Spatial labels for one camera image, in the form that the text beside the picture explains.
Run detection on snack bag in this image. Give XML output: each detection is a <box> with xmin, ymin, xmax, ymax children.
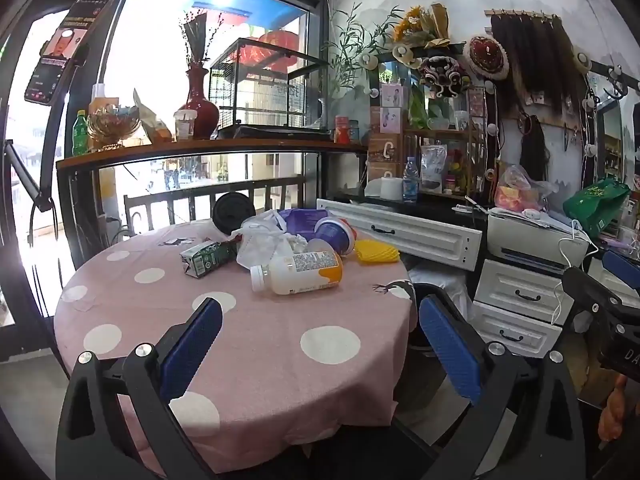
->
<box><xmin>132</xmin><ymin>89</ymin><xmax>173</xmax><ymax>143</ymax></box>

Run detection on silver pouch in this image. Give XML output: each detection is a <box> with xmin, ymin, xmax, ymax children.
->
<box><xmin>420</xmin><ymin>144</ymin><xmax>448</xmax><ymax>193</ymax></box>

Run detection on dark trash bin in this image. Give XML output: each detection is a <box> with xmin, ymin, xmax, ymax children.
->
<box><xmin>407</xmin><ymin>282</ymin><xmax>472</xmax><ymax>356</ymax></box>

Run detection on blue white yogurt cup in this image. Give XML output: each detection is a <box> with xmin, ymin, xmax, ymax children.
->
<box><xmin>314</xmin><ymin>216</ymin><xmax>358</xmax><ymax>256</ymax></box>

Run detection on white printer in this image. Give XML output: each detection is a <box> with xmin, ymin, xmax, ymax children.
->
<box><xmin>487</xmin><ymin>207</ymin><xmax>591</xmax><ymax>268</ymax></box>

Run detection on foam fruit net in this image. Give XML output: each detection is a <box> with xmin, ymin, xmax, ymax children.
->
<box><xmin>354</xmin><ymin>239</ymin><xmax>401</xmax><ymax>265</ymax></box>

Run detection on purple packet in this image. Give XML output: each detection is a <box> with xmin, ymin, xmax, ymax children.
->
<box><xmin>277</xmin><ymin>207</ymin><xmax>333</xmax><ymax>241</ymax></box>

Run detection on black vanity desk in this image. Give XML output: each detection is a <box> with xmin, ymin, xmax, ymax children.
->
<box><xmin>325</xmin><ymin>190</ymin><xmax>488</xmax><ymax>216</ymax></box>

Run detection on white cable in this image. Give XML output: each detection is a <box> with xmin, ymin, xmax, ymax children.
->
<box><xmin>550</xmin><ymin>220</ymin><xmax>599</xmax><ymax>326</ymax></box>

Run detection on dried branches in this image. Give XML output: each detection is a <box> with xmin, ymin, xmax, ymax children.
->
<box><xmin>177</xmin><ymin>9</ymin><xmax>226</xmax><ymax>68</ymax></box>

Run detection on dark wooden railing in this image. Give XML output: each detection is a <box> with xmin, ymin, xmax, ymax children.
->
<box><xmin>122</xmin><ymin>175</ymin><xmax>306</xmax><ymax>233</ymax></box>

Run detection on wall mirror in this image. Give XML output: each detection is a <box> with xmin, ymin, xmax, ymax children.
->
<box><xmin>585</xmin><ymin>67</ymin><xmax>640</xmax><ymax>181</ymax></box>

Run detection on dark hanging wig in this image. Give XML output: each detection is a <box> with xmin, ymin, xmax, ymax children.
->
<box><xmin>520</xmin><ymin>115</ymin><xmax>551</xmax><ymax>183</ymax></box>

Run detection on clear bag with boxes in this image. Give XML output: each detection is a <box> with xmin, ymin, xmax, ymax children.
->
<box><xmin>492</xmin><ymin>162</ymin><xmax>556</xmax><ymax>213</ymax></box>

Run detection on green bamboo plant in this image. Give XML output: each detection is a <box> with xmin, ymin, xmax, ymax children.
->
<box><xmin>322</xmin><ymin>2</ymin><xmax>401</xmax><ymax>96</ymax></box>

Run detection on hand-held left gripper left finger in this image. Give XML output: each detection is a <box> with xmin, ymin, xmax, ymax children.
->
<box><xmin>56</xmin><ymin>296</ymin><xmax>223</xmax><ymax>480</ymax></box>

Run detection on green soda bottle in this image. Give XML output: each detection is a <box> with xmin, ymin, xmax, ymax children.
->
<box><xmin>71</xmin><ymin>109</ymin><xmax>91</xmax><ymax>157</ymax></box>

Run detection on white plastic bottle orange label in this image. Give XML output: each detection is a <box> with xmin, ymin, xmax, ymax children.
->
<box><xmin>250</xmin><ymin>249</ymin><xmax>344</xmax><ymax>296</ymax></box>

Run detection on red lantern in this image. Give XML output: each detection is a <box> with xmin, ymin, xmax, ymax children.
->
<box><xmin>257</xmin><ymin>30</ymin><xmax>300</xmax><ymax>68</ymax></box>

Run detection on clear water bottle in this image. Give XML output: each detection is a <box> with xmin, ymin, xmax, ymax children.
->
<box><xmin>401</xmin><ymin>156</ymin><xmax>420</xmax><ymax>203</ymax></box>

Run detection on hanging hair extensions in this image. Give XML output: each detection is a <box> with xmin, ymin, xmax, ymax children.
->
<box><xmin>487</xmin><ymin>9</ymin><xmax>586</xmax><ymax>126</ymax></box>

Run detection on sunflower bouquet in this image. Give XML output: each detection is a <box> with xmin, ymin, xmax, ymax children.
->
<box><xmin>390</xmin><ymin>2</ymin><xmax>451</xmax><ymax>48</ymax></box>

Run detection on stool with lace cover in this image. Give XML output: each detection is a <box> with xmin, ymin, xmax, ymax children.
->
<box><xmin>407</xmin><ymin>265</ymin><xmax>483</xmax><ymax>311</ymax></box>

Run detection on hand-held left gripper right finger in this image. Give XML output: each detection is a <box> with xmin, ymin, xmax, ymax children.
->
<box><xmin>419</xmin><ymin>294</ymin><xmax>586</xmax><ymax>480</ymax></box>

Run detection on white drawer front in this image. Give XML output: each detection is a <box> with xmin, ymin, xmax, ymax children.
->
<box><xmin>316</xmin><ymin>198</ymin><xmax>483</xmax><ymax>273</ymax></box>

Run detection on white plastic bag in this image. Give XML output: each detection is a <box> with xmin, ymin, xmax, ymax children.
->
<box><xmin>232</xmin><ymin>210</ymin><xmax>311</xmax><ymax>268</ymax></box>

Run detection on smartphone on holder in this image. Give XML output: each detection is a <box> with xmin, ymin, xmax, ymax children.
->
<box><xmin>24</xmin><ymin>0</ymin><xmax>115</xmax><ymax>107</ymax></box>

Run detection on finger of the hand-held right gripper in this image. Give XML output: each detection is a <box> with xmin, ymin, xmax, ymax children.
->
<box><xmin>561</xmin><ymin>266</ymin><xmax>627</xmax><ymax>333</ymax></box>
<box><xmin>601</xmin><ymin>249</ymin><xmax>640</xmax><ymax>281</ymax></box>

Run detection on green shopping bag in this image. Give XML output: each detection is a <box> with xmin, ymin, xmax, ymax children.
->
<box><xmin>562</xmin><ymin>177</ymin><xmax>631</xmax><ymax>238</ymax></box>

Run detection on brown cardboard box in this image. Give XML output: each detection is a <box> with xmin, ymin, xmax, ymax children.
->
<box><xmin>367</xmin><ymin>132</ymin><xmax>403</xmax><ymax>178</ymax></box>

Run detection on person's right hand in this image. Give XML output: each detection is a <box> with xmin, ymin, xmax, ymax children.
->
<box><xmin>597</xmin><ymin>375</ymin><xmax>632</xmax><ymax>443</ymax></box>

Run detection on glass cage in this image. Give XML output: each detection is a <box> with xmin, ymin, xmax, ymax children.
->
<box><xmin>207</xmin><ymin>37</ymin><xmax>331</xmax><ymax>137</ymax></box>

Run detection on round heart decoration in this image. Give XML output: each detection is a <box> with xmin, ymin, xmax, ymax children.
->
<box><xmin>462</xmin><ymin>34</ymin><xmax>510</xmax><ymax>81</ymax></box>

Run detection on red ceramic vase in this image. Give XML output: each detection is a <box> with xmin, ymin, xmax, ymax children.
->
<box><xmin>177</xmin><ymin>66</ymin><xmax>221</xmax><ymax>140</ymax></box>

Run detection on lion head mask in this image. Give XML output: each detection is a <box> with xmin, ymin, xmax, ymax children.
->
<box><xmin>417</xmin><ymin>55</ymin><xmax>471</xmax><ymax>98</ymax></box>

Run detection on pink polka-dot tablecloth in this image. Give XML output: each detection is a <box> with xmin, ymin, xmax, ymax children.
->
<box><xmin>54</xmin><ymin>220</ymin><xmax>418</xmax><ymax>476</ymax></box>

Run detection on wooden rack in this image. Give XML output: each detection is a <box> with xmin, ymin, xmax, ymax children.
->
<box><xmin>404</xmin><ymin>127</ymin><xmax>488</xmax><ymax>196</ymax></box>

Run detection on glass bowl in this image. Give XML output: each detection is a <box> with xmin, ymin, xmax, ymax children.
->
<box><xmin>86</xmin><ymin>104</ymin><xmax>142</xmax><ymax>152</ymax></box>

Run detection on black round lid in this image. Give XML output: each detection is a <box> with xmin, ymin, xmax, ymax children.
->
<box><xmin>212</xmin><ymin>192</ymin><xmax>257</xmax><ymax>236</ymax></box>

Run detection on white drawer cabinet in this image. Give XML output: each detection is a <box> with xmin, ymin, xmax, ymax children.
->
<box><xmin>470</xmin><ymin>257</ymin><xmax>576</xmax><ymax>358</ymax></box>

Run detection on clear plastic cup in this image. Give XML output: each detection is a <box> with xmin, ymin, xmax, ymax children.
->
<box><xmin>173</xmin><ymin>109</ymin><xmax>197</xmax><ymax>141</ymax></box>

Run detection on green milk carton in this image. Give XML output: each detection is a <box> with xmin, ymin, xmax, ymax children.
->
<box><xmin>180</xmin><ymin>240</ymin><xmax>238</xmax><ymax>278</ymax></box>

